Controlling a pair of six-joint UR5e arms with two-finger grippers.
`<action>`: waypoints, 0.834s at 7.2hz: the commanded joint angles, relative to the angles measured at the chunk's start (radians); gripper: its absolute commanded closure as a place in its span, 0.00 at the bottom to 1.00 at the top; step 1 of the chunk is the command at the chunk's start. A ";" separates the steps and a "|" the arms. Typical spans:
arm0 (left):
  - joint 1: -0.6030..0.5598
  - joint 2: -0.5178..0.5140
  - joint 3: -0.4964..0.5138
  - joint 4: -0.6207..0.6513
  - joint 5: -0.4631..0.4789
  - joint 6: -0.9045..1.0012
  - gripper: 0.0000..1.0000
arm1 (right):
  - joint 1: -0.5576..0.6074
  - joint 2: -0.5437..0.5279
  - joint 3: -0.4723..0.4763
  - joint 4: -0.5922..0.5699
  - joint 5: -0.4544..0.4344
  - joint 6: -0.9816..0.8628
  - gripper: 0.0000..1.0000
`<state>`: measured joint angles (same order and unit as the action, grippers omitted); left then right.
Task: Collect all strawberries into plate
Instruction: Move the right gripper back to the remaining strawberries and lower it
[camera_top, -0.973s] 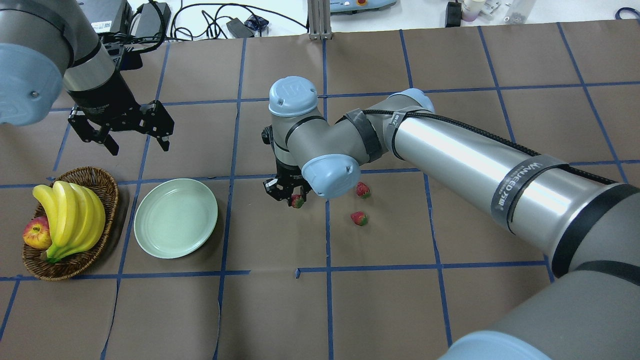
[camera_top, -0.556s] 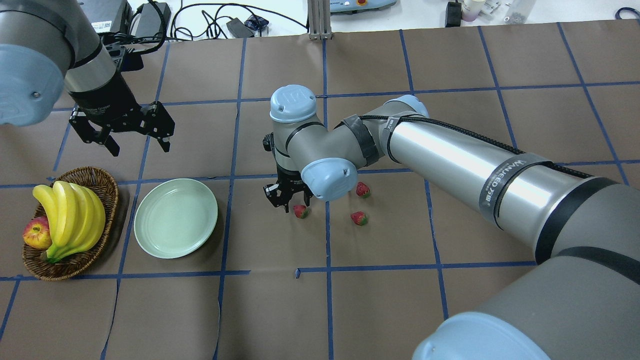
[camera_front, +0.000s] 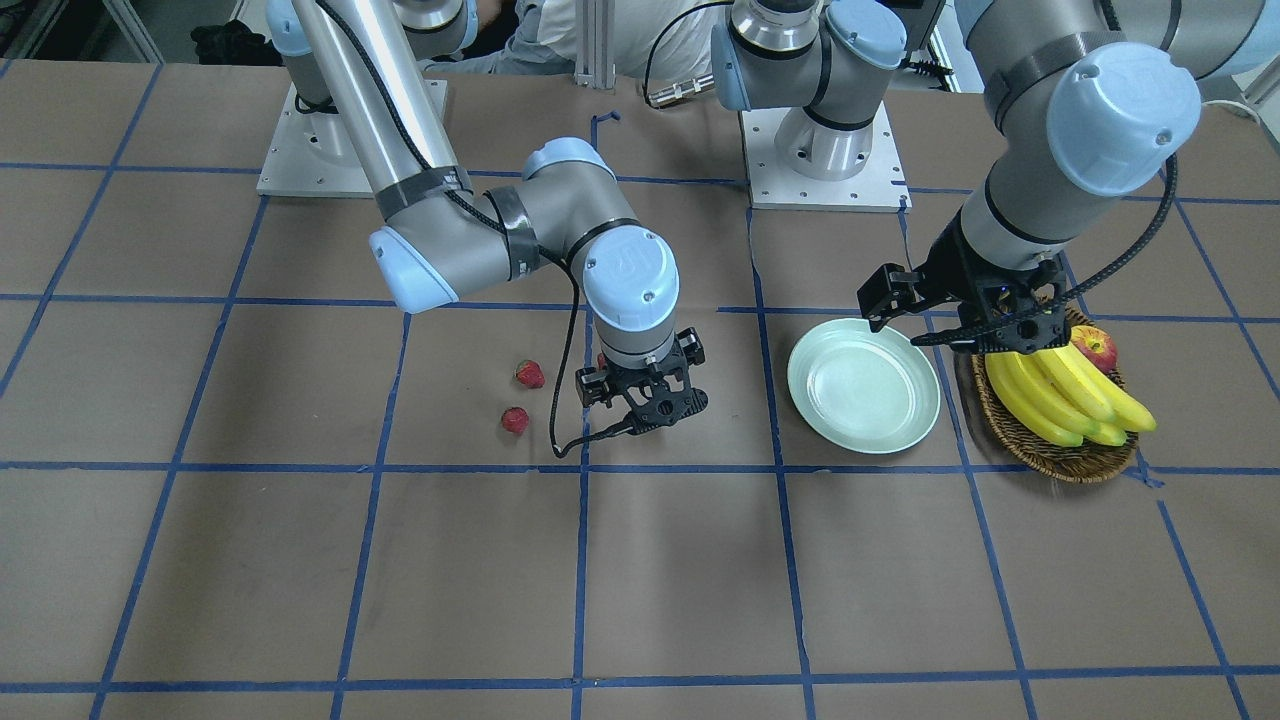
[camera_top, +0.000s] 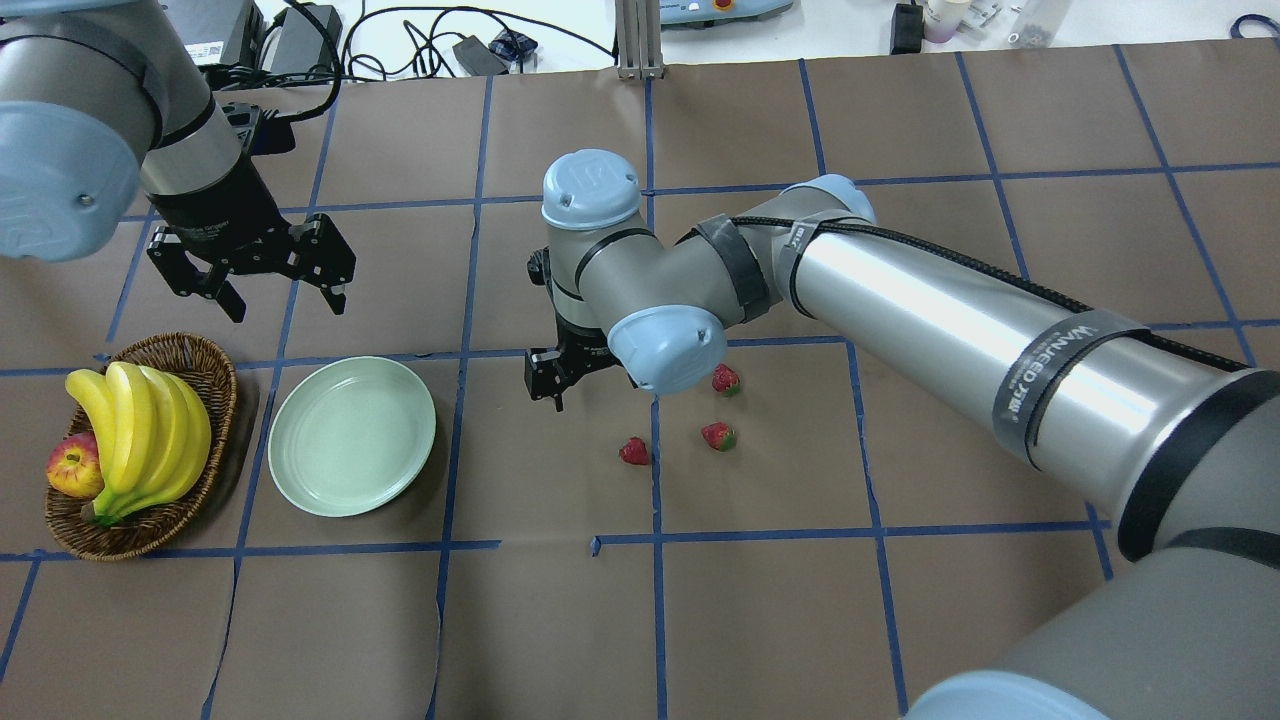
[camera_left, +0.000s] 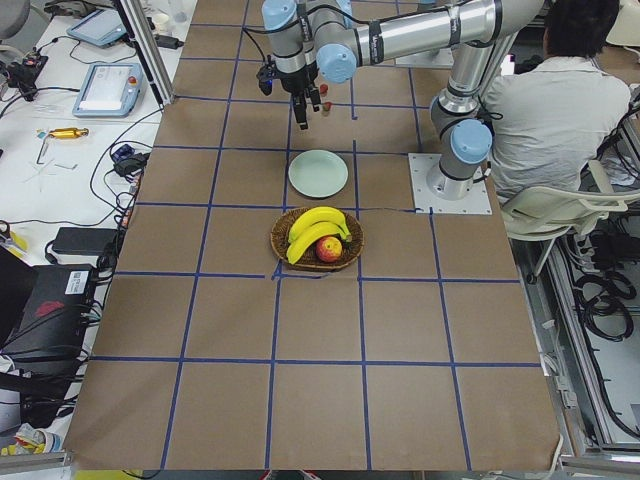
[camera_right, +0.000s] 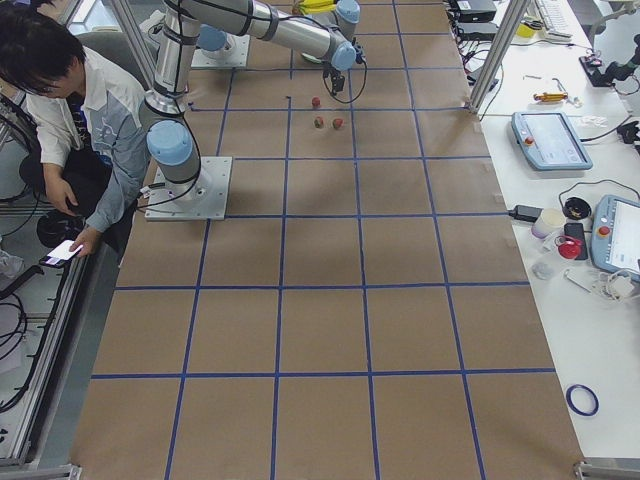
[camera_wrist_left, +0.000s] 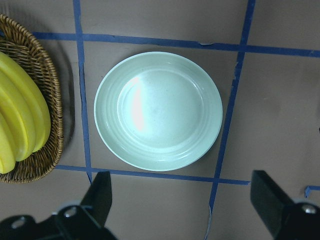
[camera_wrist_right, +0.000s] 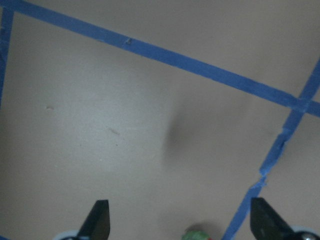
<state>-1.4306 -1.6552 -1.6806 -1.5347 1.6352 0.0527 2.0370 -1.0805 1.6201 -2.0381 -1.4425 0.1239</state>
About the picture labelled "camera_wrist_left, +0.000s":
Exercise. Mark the wicker basket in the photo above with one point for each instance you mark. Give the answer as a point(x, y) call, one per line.
point(23, 47)

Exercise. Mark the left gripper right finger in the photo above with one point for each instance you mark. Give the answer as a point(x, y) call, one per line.
point(269, 201)

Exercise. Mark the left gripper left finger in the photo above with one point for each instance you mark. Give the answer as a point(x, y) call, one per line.
point(98, 197)

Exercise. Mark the light green plate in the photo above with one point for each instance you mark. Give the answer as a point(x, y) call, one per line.
point(158, 111)

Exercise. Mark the yellow banana bunch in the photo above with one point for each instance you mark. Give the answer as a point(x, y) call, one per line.
point(25, 122)

